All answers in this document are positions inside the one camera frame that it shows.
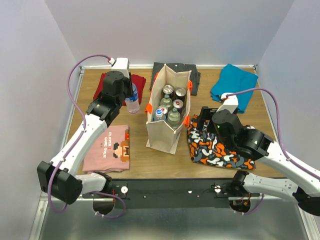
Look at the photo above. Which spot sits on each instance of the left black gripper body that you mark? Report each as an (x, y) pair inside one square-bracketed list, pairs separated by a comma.
[(128, 86)]

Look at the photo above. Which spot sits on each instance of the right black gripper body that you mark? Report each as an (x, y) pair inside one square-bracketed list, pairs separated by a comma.
[(206, 113)]

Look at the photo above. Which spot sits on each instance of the blue cap bottle front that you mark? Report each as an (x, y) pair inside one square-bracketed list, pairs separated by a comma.
[(132, 102)]

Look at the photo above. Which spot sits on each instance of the beige canvas tote bag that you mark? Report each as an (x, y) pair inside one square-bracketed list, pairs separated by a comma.
[(161, 136)]

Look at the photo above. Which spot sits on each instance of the blue cap water bottle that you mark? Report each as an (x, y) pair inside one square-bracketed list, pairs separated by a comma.
[(159, 115)]

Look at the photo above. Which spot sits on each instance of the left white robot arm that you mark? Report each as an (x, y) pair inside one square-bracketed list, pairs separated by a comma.
[(58, 177)]

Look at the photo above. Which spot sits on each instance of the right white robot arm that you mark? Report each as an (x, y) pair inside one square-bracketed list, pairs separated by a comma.
[(301, 181)]

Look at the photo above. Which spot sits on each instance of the folded red shirt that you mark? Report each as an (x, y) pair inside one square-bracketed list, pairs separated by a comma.
[(139, 82)]

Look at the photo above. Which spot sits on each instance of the red top can right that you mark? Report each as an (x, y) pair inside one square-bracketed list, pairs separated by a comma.
[(178, 104)]

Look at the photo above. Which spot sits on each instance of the silver top can right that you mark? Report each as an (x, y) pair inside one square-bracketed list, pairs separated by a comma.
[(180, 94)]

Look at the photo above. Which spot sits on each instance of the orange camouflage folded garment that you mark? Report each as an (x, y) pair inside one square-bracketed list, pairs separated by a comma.
[(206, 148)]

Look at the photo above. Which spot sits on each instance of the folded dark grey garment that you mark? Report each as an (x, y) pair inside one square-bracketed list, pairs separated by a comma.
[(195, 75)]

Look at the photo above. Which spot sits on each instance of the folded teal shirt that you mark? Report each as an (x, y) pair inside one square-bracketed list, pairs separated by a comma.
[(232, 80)]

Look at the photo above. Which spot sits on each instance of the folded pink graphic shirt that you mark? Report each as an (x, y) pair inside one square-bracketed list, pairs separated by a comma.
[(110, 152)]

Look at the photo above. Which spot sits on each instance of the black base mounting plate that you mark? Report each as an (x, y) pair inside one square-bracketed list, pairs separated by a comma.
[(152, 193)]

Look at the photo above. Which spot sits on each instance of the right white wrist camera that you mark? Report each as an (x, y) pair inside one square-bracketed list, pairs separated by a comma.
[(229, 103)]

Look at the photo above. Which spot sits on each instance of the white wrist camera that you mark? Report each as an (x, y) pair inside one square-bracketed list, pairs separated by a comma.
[(229, 103), (121, 65)]

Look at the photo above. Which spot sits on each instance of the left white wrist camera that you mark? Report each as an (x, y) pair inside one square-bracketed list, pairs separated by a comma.
[(121, 65)]

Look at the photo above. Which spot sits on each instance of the aluminium table frame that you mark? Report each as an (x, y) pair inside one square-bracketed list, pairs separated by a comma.
[(274, 220)]

